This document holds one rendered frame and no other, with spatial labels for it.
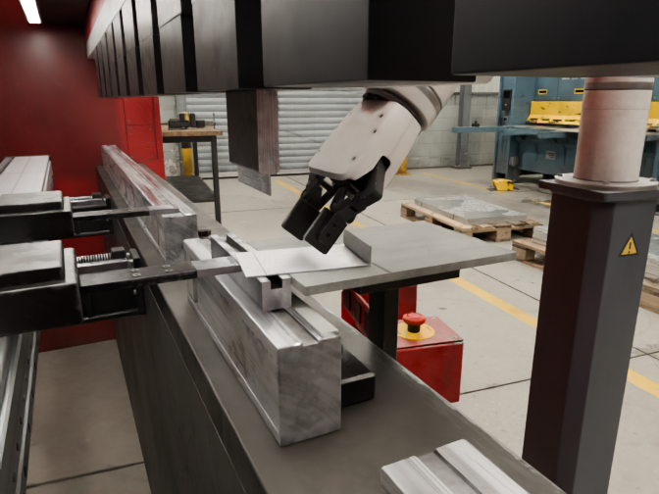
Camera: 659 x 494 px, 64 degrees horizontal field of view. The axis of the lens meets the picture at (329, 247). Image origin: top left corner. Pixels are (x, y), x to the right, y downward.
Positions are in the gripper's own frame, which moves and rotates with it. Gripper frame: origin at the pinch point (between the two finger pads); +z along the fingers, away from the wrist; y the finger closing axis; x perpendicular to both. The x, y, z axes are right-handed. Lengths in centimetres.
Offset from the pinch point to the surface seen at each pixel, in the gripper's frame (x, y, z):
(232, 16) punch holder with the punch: -20.0, 8.1, -8.4
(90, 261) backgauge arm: -5, -62, 27
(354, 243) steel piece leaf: 5.1, 0.8, -1.4
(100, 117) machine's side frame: -10, -216, 0
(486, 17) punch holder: -17.7, 36.2, -5.7
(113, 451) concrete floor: 50, -122, 93
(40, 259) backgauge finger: -19.7, 0.6, 16.5
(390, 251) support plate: 9.3, 1.6, -3.2
